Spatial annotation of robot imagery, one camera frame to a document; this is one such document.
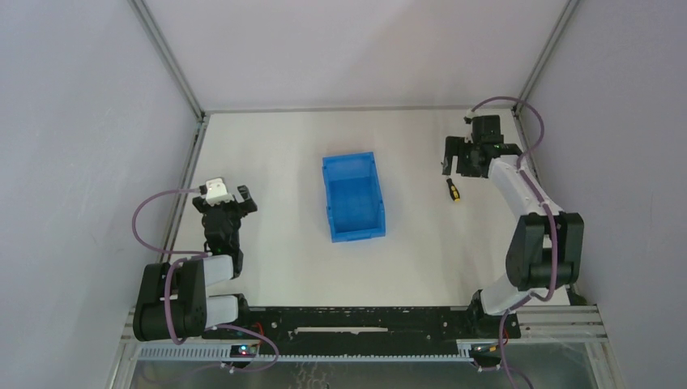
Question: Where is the aluminium frame left rail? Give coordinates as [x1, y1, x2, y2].
[127, 0, 209, 251]

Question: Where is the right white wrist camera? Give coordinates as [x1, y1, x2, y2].
[463, 109, 475, 122]

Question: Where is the aluminium frame rail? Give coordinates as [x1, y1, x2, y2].
[511, 0, 583, 150]
[127, 0, 209, 251]
[203, 105, 516, 114]

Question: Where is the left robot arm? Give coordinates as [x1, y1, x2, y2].
[132, 179, 258, 344]

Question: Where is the black yellow screwdriver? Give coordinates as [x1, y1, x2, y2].
[446, 177, 461, 202]

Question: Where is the grey slotted cable duct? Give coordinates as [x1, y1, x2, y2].
[138, 344, 473, 362]

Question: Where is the blue plastic bin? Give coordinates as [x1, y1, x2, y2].
[322, 152, 386, 243]

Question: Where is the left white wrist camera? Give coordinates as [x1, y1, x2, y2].
[199, 177, 235, 206]

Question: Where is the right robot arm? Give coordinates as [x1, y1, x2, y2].
[442, 113, 584, 338]

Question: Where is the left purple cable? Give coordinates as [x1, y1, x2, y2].
[131, 188, 280, 374]

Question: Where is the aluminium frame back rail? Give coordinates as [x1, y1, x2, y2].
[203, 105, 516, 114]

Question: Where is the aluminium frame right rail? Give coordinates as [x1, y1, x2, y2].
[511, 0, 583, 150]

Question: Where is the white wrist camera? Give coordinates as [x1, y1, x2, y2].
[463, 109, 475, 122]
[199, 177, 235, 206]

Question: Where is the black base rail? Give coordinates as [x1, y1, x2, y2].
[201, 306, 522, 358]

